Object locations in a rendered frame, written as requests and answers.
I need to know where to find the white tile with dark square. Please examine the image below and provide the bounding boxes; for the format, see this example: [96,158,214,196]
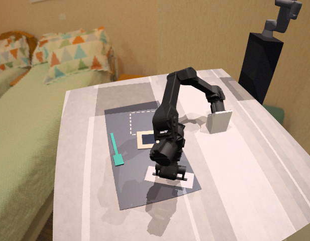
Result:
[137,131,159,149]

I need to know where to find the green small trowel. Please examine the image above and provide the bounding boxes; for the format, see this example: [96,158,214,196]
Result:
[110,133,124,166]

